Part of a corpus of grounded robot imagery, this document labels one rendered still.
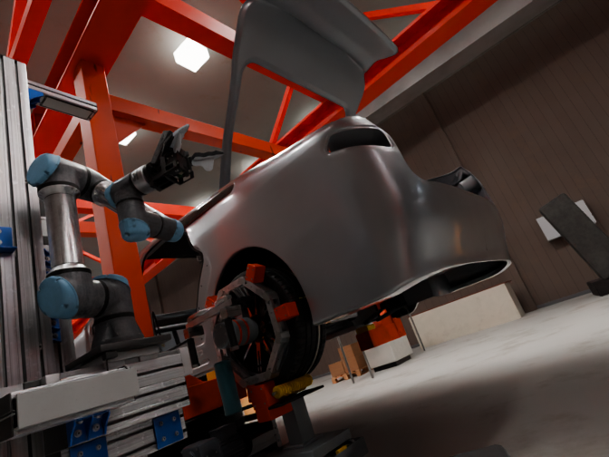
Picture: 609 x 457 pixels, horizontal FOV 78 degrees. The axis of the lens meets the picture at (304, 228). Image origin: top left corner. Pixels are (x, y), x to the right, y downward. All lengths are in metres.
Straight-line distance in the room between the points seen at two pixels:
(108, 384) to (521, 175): 10.35
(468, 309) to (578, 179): 3.90
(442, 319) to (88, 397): 9.06
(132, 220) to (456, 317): 8.94
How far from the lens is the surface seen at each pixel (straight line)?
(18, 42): 3.79
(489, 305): 9.47
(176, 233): 1.25
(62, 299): 1.23
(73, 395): 1.08
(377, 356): 7.69
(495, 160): 10.98
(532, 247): 10.56
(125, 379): 1.13
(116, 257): 2.40
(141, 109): 3.21
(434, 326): 9.82
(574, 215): 8.51
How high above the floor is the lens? 0.60
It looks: 19 degrees up
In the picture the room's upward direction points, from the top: 19 degrees counter-clockwise
